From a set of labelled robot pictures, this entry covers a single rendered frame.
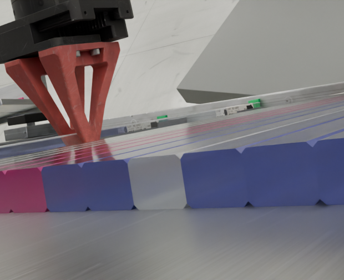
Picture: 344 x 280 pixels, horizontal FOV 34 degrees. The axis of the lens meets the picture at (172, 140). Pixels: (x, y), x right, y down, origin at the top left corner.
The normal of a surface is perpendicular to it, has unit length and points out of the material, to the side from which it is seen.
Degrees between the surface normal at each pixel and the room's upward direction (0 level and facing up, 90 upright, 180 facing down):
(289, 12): 0
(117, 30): 89
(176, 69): 0
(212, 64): 0
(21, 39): 51
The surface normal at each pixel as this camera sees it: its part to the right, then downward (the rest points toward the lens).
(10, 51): -0.56, 0.20
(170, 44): -0.51, -0.63
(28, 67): 0.79, -0.17
